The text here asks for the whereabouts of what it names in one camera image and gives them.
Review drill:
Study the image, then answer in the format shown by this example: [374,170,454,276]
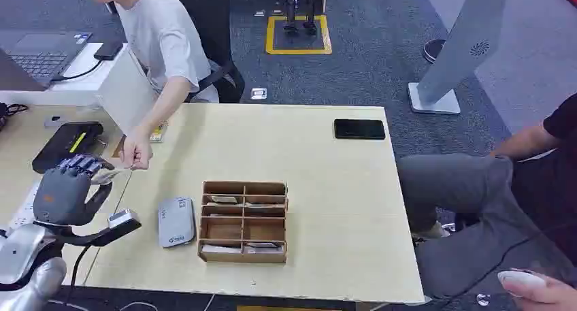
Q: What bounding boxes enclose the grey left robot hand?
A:
[33,154,116,227]

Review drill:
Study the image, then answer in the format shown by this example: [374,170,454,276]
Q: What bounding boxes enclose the grey laptop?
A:
[0,31,94,93]

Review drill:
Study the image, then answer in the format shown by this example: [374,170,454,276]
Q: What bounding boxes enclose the yellow card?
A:
[149,121,169,144]

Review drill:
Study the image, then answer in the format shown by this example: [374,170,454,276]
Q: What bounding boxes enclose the black robot legs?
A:
[276,0,319,36]

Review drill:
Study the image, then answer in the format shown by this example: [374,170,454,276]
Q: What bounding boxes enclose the grey card case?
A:
[157,196,196,250]

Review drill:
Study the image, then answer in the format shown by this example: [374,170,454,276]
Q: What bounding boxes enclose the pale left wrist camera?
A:
[106,208,139,230]

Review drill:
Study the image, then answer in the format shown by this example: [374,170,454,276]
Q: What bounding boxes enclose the person beside the desk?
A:
[395,92,577,301]

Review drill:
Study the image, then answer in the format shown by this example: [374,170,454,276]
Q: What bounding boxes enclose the white power strip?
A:
[6,182,42,232]

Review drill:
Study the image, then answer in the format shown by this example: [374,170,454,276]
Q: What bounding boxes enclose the black laptop cable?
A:
[49,59,105,83]

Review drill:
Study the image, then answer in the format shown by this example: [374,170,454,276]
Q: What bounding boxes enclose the black cable bundle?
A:
[0,101,30,132]

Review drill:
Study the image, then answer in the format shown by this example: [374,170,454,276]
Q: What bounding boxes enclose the black office chair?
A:
[160,0,246,104]

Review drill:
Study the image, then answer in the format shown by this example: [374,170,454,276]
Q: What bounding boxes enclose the black smartphone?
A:
[333,118,387,142]

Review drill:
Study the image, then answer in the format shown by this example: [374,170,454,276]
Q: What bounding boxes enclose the grey standing panel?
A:
[407,0,511,116]

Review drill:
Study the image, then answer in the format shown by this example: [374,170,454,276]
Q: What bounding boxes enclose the white card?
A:
[90,167,122,186]

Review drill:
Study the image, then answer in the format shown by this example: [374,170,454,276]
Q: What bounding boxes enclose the wooden card box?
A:
[197,180,289,264]

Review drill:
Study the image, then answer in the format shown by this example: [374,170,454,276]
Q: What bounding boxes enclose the person's right hand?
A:
[120,127,154,171]

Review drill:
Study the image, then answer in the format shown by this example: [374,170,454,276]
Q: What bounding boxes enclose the black power bank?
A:
[93,40,125,61]

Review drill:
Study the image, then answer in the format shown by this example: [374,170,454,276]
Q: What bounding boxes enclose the white side cabinet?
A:
[0,43,159,136]

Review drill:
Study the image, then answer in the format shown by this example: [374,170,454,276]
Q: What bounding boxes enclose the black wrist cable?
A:
[66,244,94,303]

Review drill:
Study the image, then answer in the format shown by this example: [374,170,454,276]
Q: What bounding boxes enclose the person's hand with white controller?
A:
[504,272,577,311]

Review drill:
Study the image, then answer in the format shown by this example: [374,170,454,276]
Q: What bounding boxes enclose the person across the desk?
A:
[67,0,221,171]

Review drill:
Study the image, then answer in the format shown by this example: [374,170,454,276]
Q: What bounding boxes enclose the round black base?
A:
[422,38,448,65]

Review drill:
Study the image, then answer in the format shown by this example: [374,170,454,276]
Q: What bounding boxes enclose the black device with yellow strip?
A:
[31,121,105,175]

